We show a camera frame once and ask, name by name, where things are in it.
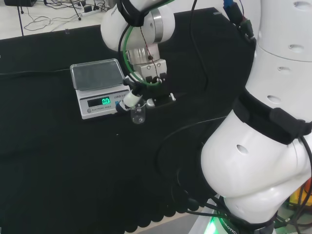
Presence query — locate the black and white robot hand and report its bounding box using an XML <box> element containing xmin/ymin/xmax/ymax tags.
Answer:
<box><xmin>115</xmin><ymin>59</ymin><xmax>176</xmax><ymax>115</ymax></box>

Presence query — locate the black tripod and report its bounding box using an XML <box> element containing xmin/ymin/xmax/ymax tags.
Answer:
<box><xmin>70</xmin><ymin>0</ymin><xmax>82</xmax><ymax>20</ymax></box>

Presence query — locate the long black arm cable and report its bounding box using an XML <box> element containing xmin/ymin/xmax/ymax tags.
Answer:
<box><xmin>174</xmin><ymin>0</ymin><xmax>210</xmax><ymax>97</ymax></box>

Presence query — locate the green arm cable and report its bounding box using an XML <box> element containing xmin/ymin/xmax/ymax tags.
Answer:
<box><xmin>122</xmin><ymin>24</ymin><xmax>162</xmax><ymax>87</ymax></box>

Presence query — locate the black computer case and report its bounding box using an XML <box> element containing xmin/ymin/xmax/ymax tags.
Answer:
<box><xmin>4</xmin><ymin>0</ymin><xmax>37</xmax><ymax>7</ymax></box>

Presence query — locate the black balance power cable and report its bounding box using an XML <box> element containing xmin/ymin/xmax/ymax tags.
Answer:
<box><xmin>0</xmin><ymin>68</ymin><xmax>73</xmax><ymax>76</ymax></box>

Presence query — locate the white electronic balance steel pan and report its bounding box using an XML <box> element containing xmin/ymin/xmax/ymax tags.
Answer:
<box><xmin>70</xmin><ymin>58</ymin><xmax>131</xmax><ymax>120</ymax></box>

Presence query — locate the black bench cloth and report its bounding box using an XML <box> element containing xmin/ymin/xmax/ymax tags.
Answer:
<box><xmin>0</xmin><ymin>7</ymin><xmax>256</xmax><ymax>234</ymax></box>

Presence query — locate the small clear glass beaker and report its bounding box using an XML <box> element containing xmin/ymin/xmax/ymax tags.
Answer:
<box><xmin>130</xmin><ymin>98</ymin><xmax>147</xmax><ymax>124</ymax></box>

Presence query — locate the black cable across cloth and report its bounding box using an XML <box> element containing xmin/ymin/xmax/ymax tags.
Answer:
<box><xmin>156</xmin><ymin>115</ymin><xmax>231</xmax><ymax>208</ymax></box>

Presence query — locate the white power strip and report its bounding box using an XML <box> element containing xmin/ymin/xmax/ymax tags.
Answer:
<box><xmin>81</xmin><ymin>8</ymin><xmax>102</xmax><ymax>17</ymax></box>

